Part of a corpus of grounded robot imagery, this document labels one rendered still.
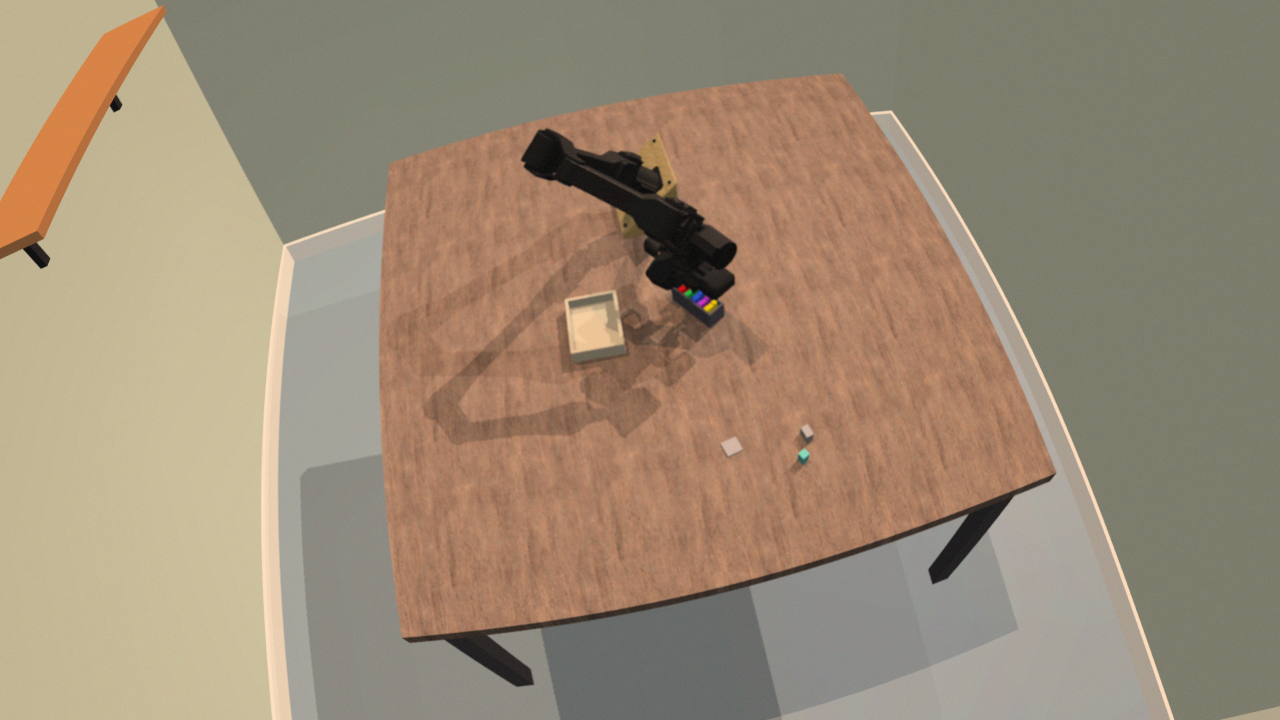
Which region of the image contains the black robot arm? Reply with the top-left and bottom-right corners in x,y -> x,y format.
521,128 -> 737,291

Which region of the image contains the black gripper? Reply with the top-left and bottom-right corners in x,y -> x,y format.
644,237 -> 735,301

